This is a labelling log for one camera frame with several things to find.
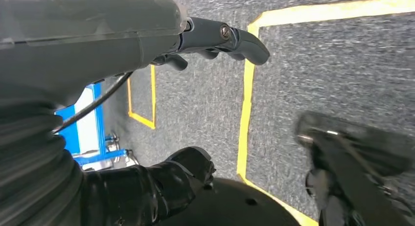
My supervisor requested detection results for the yellow floor tape outline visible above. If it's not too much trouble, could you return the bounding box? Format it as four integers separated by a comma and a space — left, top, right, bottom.
236, 0, 415, 226

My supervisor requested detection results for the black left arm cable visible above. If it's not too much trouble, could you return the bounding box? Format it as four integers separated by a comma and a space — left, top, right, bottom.
53, 71, 134, 135

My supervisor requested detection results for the black robot foot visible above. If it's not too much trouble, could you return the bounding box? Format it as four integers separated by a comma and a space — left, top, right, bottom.
294, 110, 415, 226

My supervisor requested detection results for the blue metal shelf rack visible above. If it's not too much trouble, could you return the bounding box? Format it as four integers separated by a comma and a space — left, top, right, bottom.
54, 83, 130, 168

